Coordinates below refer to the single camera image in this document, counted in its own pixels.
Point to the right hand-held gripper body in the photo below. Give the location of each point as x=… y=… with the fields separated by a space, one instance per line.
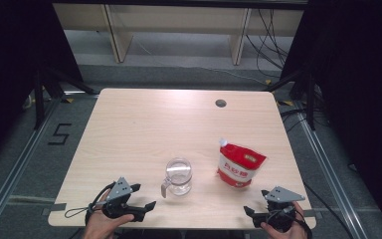
x=280 y=195

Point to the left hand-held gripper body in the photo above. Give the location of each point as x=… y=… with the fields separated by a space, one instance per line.
x=119 y=190

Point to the red and white sugar pouch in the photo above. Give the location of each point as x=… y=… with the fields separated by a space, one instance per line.
x=240 y=166

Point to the clear glass jar with lid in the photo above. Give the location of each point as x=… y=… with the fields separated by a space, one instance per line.
x=178 y=177

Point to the person's right hand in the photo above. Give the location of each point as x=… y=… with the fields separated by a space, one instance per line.
x=298 y=229

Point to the person's left hand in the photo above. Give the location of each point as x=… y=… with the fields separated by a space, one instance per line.
x=102 y=227

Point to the grey tape strip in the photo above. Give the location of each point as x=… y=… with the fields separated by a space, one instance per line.
x=308 y=213
x=58 y=207

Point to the yellow and black tape piece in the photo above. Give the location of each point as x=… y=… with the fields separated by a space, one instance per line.
x=286 y=103
x=68 y=100

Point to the black metal stand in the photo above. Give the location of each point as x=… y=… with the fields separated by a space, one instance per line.
x=310 y=99
x=39 y=99

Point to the black curtain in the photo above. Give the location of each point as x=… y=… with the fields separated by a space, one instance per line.
x=361 y=83
x=13 y=66

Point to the light wooden shelf unit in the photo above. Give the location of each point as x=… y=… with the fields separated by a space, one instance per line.
x=179 y=20

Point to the aluminium floor rail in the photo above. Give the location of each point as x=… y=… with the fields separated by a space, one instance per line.
x=16 y=166
x=328 y=172

